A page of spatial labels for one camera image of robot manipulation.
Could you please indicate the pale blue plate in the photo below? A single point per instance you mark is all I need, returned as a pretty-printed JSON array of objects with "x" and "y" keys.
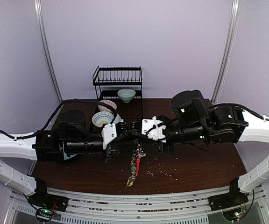
[{"x": 68, "y": 156}]

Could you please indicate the light green ceramic bowl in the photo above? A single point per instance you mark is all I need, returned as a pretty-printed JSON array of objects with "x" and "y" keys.
[{"x": 126, "y": 95}]

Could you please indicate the pink patterned bowl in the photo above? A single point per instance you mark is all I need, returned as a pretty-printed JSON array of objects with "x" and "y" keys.
[{"x": 109, "y": 103}]

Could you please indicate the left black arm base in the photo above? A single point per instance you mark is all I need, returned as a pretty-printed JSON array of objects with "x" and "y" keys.
[{"x": 42, "y": 198}]

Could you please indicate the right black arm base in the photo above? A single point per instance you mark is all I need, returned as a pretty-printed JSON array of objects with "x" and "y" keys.
[{"x": 230, "y": 199}]

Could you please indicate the grey slotted front rail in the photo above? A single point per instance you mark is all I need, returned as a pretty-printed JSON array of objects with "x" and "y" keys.
[{"x": 174, "y": 208}]

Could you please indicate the aluminium frame post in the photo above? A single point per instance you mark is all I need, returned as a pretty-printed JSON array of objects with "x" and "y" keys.
[
  {"x": 225, "y": 62},
  {"x": 47, "y": 55}
]

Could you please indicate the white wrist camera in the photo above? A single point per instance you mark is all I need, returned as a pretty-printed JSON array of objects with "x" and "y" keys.
[
  {"x": 148, "y": 129},
  {"x": 114, "y": 132}
]

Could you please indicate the black wire dish rack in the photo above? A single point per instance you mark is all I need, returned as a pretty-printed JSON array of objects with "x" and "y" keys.
[{"x": 123, "y": 86}]

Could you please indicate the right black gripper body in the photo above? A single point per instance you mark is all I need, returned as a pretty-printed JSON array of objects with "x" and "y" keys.
[{"x": 162, "y": 143}]

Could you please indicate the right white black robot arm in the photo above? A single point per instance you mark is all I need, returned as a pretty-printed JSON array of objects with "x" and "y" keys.
[{"x": 221, "y": 123}]

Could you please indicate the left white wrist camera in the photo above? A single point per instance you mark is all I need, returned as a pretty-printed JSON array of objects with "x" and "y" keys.
[{"x": 114, "y": 132}]

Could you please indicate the pale blue tilted bowl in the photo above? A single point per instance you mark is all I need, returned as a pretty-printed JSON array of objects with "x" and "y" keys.
[{"x": 118, "y": 119}]

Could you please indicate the large keyring with red grip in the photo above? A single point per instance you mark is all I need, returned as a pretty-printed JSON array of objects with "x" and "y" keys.
[{"x": 136, "y": 158}]

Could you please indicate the left aluminium frame post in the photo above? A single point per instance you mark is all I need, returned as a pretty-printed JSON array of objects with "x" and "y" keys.
[{"x": 47, "y": 55}]

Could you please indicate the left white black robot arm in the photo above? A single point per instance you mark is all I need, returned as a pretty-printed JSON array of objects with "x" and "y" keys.
[{"x": 68, "y": 140}]

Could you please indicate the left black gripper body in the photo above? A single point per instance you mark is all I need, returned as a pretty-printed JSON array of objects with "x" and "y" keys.
[{"x": 111, "y": 151}]

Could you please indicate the blue yellow patterned bowl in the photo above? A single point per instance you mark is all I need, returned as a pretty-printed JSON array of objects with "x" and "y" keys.
[{"x": 102, "y": 118}]

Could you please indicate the right aluminium frame post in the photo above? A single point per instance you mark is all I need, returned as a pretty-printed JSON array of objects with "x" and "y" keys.
[{"x": 225, "y": 62}]

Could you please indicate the scattered crumbs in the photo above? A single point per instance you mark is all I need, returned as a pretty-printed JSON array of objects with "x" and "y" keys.
[{"x": 162, "y": 167}]

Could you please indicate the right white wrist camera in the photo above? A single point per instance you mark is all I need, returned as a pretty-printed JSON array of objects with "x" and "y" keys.
[{"x": 148, "y": 129}]

